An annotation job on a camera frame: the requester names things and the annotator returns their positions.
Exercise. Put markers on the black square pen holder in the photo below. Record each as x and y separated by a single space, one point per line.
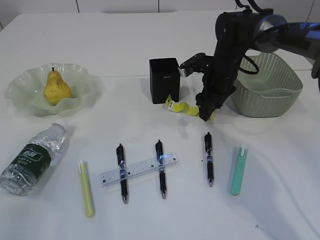
164 79

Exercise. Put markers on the clear water bottle green label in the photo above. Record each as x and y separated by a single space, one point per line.
24 172

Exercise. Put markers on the green wavy glass plate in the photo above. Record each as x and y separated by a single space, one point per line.
26 90

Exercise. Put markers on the yellow white waste paper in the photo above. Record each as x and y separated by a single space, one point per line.
183 107

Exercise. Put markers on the yellow pen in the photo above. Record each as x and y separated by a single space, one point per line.
86 190

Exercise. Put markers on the transparent plastic ruler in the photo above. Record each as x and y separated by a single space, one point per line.
137 169

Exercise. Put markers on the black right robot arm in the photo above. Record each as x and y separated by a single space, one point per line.
257 29

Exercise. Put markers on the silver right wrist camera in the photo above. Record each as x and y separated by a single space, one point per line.
193 63

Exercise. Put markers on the middle black gel pen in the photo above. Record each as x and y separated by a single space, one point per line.
162 174

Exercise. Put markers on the yellow pear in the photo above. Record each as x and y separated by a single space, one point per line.
56 88

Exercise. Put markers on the right black gel pen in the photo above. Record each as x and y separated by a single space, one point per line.
209 158

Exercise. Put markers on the mint green pen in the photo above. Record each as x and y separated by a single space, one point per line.
239 169

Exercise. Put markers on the green plastic woven basket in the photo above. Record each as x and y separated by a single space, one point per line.
271 92

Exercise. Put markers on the black gel pen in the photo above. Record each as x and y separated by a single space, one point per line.
122 172
162 174
209 158

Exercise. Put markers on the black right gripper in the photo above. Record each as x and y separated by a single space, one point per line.
218 85

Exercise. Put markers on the left black gel pen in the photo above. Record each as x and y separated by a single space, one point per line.
122 172

